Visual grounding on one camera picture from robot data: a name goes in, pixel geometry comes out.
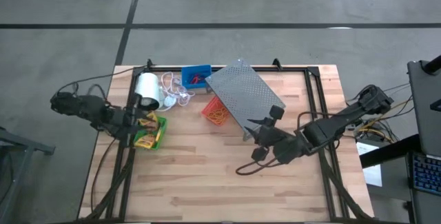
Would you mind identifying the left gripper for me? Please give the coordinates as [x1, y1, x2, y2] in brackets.
[119, 105, 161, 145]

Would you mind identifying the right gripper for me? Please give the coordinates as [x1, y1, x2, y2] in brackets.
[247, 105, 287, 162]

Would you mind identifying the green plastic basket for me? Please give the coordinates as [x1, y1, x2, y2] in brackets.
[133, 111, 169, 151]

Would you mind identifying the grey perforated metal shelf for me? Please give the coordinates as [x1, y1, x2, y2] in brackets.
[205, 58, 287, 141]

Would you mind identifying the orange plastic basket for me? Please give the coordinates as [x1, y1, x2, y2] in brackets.
[201, 96, 231, 127]

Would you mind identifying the blue plastic basket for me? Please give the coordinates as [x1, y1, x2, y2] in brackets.
[181, 64, 213, 90]

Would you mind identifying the white cylindrical desk lamp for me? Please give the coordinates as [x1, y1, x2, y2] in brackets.
[133, 72, 165, 112]

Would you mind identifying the grey metal stand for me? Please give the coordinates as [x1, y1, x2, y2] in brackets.
[0, 126, 56, 224]

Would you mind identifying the white paper sheet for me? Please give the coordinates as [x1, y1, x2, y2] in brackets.
[356, 141, 383, 187]

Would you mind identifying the backlit keyboard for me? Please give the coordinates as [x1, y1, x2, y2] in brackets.
[411, 151, 441, 196]

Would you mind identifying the black pole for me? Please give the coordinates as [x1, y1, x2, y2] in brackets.
[422, 54, 441, 76]

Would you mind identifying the white lamp cable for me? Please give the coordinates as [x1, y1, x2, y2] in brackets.
[158, 71, 196, 110]

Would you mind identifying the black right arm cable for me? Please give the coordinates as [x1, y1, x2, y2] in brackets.
[236, 158, 280, 176]

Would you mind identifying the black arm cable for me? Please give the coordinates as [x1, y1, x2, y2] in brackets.
[57, 67, 147, 96]
[236, 158, 280, 176]

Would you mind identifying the black aluminium frame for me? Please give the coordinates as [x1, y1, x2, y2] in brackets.
[78, 65, 376, 224]

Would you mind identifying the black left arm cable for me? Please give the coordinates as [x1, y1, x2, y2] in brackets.
[57, 67, 147, 96]

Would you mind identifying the yellow floor cable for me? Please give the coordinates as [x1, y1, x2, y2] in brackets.
[358, 96, 414, 142]

